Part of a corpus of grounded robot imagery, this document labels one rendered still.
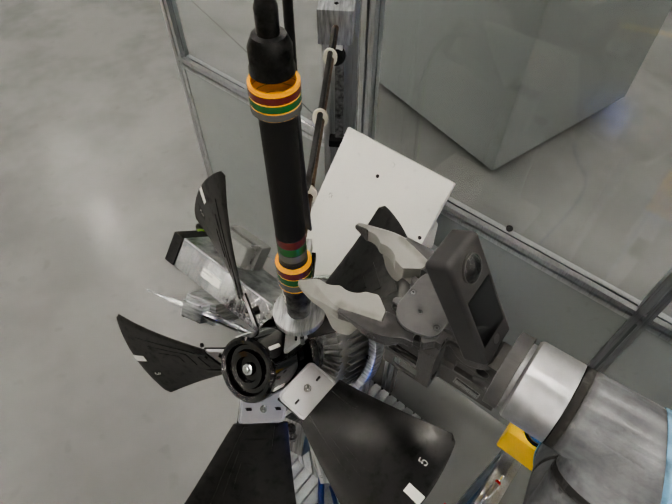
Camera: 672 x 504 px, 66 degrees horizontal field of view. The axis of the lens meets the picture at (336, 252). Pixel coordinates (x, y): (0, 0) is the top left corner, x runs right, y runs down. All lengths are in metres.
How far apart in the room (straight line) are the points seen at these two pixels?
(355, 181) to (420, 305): 0.65
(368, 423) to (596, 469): 0.53
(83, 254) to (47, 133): 1.06
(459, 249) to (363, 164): 0.70
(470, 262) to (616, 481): 0.19
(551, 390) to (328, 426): 0.54
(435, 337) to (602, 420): 0.14
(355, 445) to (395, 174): 0.52
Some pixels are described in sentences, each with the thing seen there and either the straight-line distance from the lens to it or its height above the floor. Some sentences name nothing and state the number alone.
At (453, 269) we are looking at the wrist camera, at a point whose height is 1.75.
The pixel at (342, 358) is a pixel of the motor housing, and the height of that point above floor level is 1.14.
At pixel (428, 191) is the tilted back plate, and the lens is 1.02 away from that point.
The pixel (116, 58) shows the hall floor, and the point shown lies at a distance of 4.20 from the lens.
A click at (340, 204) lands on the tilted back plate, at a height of 1.25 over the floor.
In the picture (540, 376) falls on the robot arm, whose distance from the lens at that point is 0.45.
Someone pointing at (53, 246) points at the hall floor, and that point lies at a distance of 2.98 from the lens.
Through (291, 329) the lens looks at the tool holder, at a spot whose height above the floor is 1.46.
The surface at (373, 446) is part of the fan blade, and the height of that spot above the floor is 1.18.
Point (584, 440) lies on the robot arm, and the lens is 0.46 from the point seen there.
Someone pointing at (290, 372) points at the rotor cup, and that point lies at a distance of 0.94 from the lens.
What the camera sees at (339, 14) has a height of 1.57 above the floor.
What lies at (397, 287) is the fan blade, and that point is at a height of 1.41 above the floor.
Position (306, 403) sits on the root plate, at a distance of 0.94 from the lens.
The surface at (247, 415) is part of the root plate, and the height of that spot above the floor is 1.11.
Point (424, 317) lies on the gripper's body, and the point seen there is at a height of 1.66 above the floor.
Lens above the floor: 2.06
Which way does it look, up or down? 53 degrees down
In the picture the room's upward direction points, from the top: straight up
